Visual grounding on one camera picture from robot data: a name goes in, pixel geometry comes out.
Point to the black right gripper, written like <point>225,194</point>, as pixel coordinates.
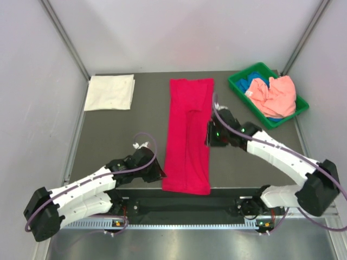
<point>211,140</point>

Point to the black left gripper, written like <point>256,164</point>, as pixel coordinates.
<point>156,174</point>

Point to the red t-shirt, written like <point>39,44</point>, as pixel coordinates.
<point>187,156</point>

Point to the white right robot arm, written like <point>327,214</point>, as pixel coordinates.
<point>315,183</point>

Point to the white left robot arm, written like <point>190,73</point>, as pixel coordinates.
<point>48,211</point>

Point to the blue t-shirt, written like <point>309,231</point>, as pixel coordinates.
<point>244,84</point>

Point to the salmon pink t-shirt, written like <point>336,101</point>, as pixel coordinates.
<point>276,100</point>

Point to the green plastic bin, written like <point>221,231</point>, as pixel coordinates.
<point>270,123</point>

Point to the folded white t-shirt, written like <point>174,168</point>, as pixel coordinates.
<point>110,93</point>

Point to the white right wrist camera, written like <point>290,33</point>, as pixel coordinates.
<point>219,107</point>

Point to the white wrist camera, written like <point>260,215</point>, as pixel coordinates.
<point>219,107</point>
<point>137,145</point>

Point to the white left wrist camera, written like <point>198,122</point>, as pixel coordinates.
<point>137,145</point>

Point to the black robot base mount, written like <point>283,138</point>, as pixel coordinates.
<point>146,206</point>

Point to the aluminium frame rail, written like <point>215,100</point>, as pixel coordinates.
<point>331,212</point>

